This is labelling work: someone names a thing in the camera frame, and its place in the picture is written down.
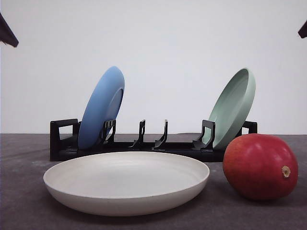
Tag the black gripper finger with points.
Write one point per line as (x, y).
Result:
(6, 34)
(303, 31)

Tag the red pomegranate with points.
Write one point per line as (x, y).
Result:
(260, 166)

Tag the white plate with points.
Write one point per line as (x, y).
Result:
(124, 183)

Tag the light green plate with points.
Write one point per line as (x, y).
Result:
(231, 109)

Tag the black plate rack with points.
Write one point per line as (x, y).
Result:
(64, 141)

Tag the blue plate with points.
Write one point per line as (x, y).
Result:
(104, 105)

